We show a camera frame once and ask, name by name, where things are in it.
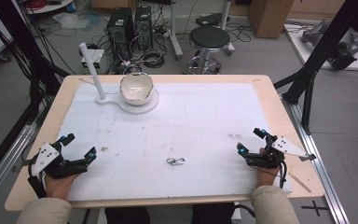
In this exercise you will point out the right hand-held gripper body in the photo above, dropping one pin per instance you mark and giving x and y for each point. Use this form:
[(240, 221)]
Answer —
[(272, 157)]

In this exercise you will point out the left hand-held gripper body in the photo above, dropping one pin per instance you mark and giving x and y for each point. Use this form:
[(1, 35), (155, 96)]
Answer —
[(48, 157)]

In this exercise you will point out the person's right hand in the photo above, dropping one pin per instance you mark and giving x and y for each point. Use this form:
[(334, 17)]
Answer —
[(267, 177)]

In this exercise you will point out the person's left hand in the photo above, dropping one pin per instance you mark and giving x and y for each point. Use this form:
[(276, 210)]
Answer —
[(59, 186)]

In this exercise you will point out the light wooden table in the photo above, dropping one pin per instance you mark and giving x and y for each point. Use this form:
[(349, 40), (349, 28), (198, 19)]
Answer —
[(295, 124)]

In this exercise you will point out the thin wooden stick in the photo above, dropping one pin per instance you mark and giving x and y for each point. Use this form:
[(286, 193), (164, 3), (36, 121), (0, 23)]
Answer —
[(86, 81), (300, 183)]

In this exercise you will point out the white foam mat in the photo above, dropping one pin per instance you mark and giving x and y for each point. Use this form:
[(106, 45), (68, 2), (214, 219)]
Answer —
[(183, 124)]

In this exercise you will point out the person's dark trouser leg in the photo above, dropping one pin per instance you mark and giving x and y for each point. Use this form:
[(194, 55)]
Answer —
[(213, 214), (127, 216)]

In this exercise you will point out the white bowl with gold rim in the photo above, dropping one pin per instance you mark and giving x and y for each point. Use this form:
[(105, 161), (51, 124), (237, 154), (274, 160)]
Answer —
[(136, 88)]

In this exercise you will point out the white electronics box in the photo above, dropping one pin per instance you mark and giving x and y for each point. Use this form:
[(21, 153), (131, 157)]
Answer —
[(94, 57)]

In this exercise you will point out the black round stool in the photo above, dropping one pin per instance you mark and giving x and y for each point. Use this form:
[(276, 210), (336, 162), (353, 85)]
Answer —
[(209, 39)]

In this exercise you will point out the brown cardboard box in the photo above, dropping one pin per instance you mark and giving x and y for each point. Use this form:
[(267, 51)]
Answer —
[(268, 17)]

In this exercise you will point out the grey machine on platform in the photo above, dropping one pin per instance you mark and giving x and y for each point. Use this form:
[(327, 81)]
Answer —
[(343, 48)]

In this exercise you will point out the clear plastic sheet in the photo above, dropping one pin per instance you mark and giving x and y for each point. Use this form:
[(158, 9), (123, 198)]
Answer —
[(71, 20)]

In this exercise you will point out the white desk leg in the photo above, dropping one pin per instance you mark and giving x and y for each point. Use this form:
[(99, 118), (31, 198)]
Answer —
[(174, 34), (226, 18)]

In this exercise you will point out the large black computer tower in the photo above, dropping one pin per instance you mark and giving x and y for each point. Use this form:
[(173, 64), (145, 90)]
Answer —
[(119, 29)]

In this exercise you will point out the flat black case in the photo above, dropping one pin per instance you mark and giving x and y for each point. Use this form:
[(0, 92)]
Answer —
[(211, 19)]

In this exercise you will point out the round white table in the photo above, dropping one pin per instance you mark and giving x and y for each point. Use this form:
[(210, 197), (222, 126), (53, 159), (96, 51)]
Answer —
[(51, 6)]

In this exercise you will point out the slim black computer tower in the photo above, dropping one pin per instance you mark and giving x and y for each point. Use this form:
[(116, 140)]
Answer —
[(143, 26)]

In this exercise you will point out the aluminium rail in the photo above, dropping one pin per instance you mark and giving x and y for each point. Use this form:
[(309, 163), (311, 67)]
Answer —
[(3, 168), (320, 174)]

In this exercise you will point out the white stand with post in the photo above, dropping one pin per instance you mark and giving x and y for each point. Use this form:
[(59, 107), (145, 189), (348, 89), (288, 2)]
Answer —
[(93, 68)]

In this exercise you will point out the black metal frame beam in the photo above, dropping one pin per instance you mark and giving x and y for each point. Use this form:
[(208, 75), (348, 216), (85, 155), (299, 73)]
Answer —
[(323, 43), (15, 37)]

